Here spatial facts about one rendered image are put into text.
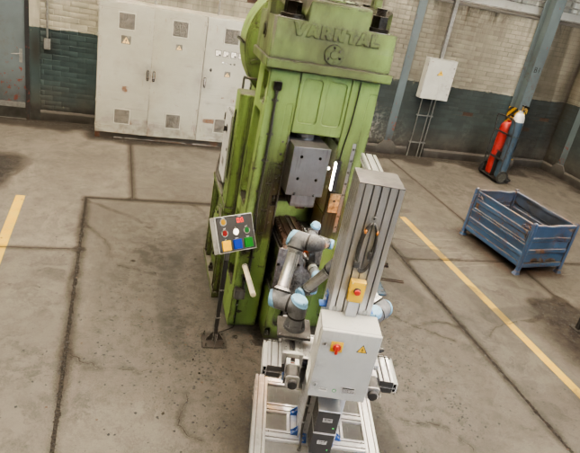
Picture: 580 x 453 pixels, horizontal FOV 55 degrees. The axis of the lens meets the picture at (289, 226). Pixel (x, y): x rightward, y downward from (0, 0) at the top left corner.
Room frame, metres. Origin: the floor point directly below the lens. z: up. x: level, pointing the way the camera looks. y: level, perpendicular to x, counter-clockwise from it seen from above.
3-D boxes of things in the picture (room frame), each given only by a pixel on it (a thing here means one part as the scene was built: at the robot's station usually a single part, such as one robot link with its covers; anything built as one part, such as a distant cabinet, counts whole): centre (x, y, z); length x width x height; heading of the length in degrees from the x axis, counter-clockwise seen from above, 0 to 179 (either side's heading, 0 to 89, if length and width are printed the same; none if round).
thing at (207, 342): (3.91, 0.45, 0.05); 0.22 x 0.22 x 0.09; 17
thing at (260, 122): (4.41, 0.32, 1.15); 0.44 x 0.26 x 2.30; 17
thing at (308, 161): (4.36, -0.04, 1.56); 0.42 x 0.39 x 0.40; 17
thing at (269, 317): (4.38, -0.05, 0.23); 0.55 x 0.37 x 0.47; 17
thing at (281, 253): (4.38, -0.05, 0.69); 0.56 x 0.38 x 0.45; 17
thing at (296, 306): (3.14, -0.15, 0.98); 0.13 x 0.12 x 0.14; 77
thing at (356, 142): (4.61, -0.32, 1.15); 0.44 x 0.26 x 2.30; 17
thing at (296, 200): (4.35, 0.00, 1.32); 0.42 x 0.20 x 0.10; 17
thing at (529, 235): (7.11, -3.02, 0.36); 1.20 x 0.80 x 0.72; 25
